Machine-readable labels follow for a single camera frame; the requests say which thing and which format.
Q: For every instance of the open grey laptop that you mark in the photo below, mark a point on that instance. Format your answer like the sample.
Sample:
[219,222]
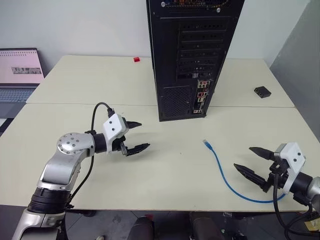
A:
[20,65]

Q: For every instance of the small red block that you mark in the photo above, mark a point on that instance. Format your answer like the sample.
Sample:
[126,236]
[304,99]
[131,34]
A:
[136,59]

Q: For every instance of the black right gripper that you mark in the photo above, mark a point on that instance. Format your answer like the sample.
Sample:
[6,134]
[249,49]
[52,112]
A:
[276,176]

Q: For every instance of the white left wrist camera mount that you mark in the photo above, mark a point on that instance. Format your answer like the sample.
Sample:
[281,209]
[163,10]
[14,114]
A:
[113,128]

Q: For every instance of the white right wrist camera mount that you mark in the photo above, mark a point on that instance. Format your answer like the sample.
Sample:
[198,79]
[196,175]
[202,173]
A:
[293,156]

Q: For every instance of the dark rounded shape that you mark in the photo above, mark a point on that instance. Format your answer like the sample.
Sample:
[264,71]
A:
[206,226]
[142,228]

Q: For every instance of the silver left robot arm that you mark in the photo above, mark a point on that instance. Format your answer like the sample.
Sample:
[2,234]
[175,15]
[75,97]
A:
[72,145]

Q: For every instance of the black computer tower case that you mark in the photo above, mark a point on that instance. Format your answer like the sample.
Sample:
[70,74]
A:
[200,37]

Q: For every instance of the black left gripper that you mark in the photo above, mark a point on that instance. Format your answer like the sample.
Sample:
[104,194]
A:
[119,145]

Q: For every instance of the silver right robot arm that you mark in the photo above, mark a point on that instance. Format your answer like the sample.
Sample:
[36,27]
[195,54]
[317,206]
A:
[303,186]

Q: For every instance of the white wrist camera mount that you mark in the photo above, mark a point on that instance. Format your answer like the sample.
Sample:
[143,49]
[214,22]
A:
[113,128]
[293,156]

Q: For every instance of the yellow tag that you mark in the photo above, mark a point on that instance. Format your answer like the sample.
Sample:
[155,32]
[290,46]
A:
[310,223]

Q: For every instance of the small black adapter block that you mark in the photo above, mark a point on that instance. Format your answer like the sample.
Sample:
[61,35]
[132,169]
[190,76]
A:
[262,92]

